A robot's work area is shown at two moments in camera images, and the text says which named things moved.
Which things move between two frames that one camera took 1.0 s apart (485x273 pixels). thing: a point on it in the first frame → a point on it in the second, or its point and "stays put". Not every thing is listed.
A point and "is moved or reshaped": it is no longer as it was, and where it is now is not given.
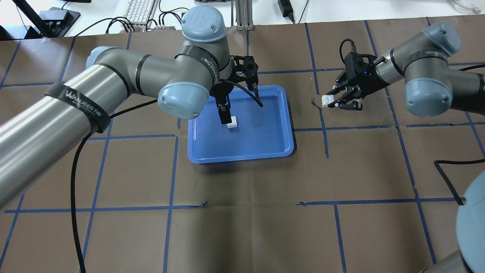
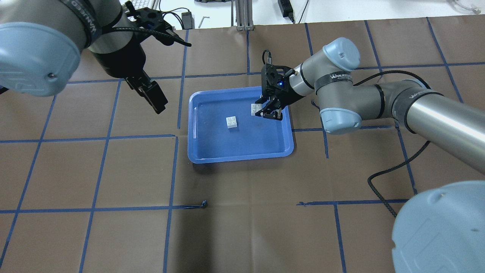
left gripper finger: (224, 107) → (151, 91)
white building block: (233, 123) stays put
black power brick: (286, 9) stays put
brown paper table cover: (374, 190) stays put
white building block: (326, 99) is moved or reshaped
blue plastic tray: (262, 132) stays put
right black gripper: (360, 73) → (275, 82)
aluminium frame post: (244, 14) stays put
